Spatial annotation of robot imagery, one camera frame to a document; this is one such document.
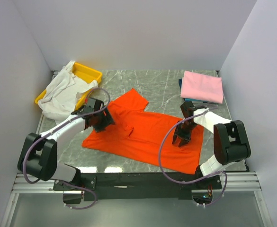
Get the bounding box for aluminium frame rail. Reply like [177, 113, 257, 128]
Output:
[11, 174, 262, 194]

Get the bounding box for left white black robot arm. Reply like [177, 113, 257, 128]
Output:
[17, 98, 114, 190]

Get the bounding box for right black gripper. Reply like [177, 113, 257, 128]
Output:
[172, 120, 197, 147]

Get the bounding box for blue folded t shirt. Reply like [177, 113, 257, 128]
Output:
[178, 79, 208, 103]

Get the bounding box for yellow plastic tray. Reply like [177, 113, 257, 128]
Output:
[34, 61, 103, 111]

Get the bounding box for white t shirt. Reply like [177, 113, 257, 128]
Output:
[37, 61, 98, 124]

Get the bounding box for black base beam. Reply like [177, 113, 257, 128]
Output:
[53, 172, 222, 205]

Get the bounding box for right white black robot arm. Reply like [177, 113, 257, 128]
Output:
[172, 101, 251, 189]

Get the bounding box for orange t shirt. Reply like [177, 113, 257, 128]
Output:
[82, 88, 204, 174]

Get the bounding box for pink folded t shirt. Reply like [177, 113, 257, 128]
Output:
[180, 71, 223, 104]

